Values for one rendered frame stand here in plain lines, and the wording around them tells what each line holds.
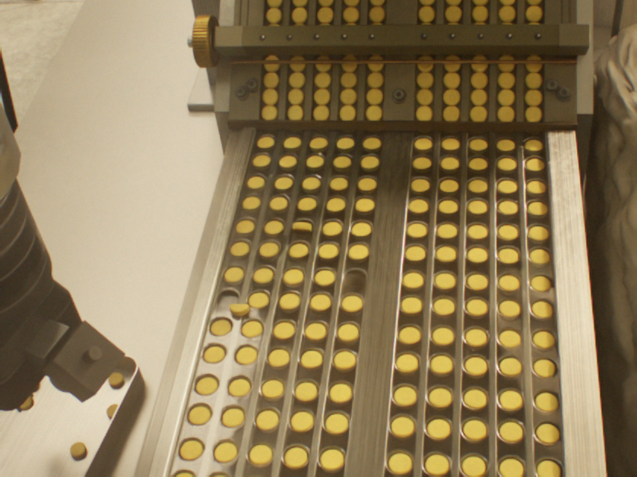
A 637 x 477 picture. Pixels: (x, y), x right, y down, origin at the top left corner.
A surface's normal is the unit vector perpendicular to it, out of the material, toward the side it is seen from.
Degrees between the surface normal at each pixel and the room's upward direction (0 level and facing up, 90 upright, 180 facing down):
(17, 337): 87
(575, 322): 0
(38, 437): 0
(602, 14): 90
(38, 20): 0
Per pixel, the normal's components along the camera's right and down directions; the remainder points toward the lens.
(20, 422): -0.10, -0.70
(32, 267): 0.96, 0.12
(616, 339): -0.99, -0.04
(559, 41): -0.15, -0.11
